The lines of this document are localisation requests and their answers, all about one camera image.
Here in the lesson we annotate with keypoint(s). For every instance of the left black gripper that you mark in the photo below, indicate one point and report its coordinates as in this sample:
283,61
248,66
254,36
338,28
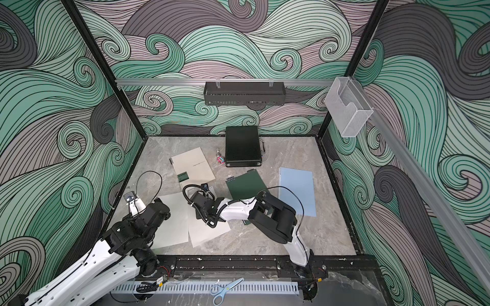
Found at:
130,218

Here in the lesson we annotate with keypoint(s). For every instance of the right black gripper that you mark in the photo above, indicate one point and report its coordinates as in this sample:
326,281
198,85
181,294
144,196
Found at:
198,215

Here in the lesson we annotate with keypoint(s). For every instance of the torn white lined page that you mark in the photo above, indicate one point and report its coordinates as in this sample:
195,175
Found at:
174,230

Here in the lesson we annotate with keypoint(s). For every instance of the beige spiral notebook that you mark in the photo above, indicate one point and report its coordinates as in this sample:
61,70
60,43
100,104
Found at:
192,167

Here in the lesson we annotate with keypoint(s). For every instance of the dark green spiral notebook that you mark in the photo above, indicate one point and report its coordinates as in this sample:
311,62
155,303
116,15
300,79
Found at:
243,190

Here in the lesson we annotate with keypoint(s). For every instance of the light blue spiral notebook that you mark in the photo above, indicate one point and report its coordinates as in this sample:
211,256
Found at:
297,190

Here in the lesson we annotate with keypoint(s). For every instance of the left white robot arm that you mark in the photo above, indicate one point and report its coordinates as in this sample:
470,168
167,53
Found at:
93,276

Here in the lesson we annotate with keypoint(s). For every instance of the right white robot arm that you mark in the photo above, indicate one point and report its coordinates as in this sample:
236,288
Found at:
276,219

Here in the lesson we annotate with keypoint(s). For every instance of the black case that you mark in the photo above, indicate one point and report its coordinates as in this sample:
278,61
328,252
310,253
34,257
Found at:
242,147

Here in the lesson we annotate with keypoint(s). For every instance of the blue scissors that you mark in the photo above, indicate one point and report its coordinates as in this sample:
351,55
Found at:
218,292

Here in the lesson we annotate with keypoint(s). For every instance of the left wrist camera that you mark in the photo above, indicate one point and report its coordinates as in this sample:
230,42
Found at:
134,203

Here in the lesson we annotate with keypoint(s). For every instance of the white slotted cable duct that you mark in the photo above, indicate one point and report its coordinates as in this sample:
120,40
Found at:
206,287

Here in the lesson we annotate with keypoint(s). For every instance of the black wall tray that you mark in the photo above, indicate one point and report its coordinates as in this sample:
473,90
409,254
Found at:
236,93

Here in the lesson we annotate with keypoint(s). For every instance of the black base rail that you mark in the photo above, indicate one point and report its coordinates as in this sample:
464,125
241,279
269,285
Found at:
277,265

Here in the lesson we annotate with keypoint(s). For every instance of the clear wall holder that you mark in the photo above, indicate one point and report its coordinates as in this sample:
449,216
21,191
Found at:
348,106

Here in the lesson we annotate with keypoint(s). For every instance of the aluminium rail right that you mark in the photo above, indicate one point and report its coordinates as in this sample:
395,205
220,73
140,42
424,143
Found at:
468,246

